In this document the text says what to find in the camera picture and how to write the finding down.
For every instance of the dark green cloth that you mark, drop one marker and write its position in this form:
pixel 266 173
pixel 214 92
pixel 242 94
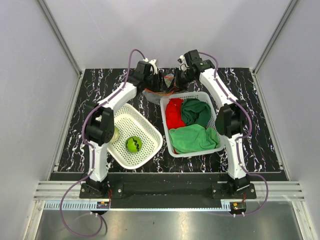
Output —
pixel 194 111

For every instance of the green fake watermelon ball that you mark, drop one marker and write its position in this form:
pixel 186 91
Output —
pixel 133 144

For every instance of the white basket with cloths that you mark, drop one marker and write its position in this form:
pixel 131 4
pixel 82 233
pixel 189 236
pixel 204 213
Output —
pixel 202 96

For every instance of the clear zip top bag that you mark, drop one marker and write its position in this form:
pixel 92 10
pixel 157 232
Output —
pixel 169 90

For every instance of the red cloth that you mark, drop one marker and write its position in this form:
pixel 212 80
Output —
pixel 173 114

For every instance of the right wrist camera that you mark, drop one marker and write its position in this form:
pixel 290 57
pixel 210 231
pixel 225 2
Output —
pixel 182 63

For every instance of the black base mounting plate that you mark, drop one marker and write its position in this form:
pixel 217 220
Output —
pixel 212 190

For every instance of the white slotted cable duct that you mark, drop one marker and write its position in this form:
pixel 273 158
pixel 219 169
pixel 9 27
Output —
pixel 77 205

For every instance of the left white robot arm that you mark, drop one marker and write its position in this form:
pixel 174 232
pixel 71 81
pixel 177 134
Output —
pixel 98 127

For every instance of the light green towel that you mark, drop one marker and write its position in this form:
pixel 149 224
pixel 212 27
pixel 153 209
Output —
pixel 193 138

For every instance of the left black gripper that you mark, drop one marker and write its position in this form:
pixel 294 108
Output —
pixel 159 77

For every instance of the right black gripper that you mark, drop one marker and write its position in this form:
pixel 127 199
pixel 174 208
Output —
pixel 179 85

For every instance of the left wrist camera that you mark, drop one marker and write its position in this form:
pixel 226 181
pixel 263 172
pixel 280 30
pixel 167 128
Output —
pixel 153 62

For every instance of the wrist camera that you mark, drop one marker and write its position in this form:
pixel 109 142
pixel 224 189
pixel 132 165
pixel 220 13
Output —
pixel 182 63
pixel 153 62

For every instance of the empty white perforated basket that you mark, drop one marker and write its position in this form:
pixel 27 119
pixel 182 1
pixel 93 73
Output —
pixel 130 122

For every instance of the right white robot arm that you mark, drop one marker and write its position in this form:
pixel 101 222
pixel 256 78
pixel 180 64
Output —
pixel 232 121

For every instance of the green fake cabbage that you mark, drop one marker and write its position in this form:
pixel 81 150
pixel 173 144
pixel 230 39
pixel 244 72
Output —
pixel 116 135

